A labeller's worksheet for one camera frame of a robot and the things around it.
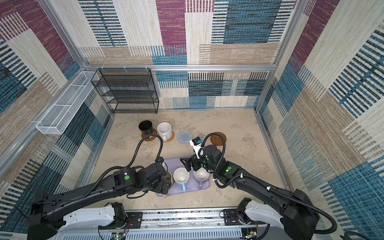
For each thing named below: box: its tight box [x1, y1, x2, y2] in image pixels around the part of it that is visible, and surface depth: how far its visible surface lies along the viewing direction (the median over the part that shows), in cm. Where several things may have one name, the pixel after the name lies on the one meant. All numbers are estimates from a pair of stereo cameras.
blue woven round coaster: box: [177, 131, 193, 144], surface depth 107 cm
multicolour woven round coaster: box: [194, 130, 208, 141], surface depth 107 cm
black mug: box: [138, 120, 154, 136], surface depth 100 cm
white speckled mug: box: [157, 122, 173, 142], surface depth 102 cm
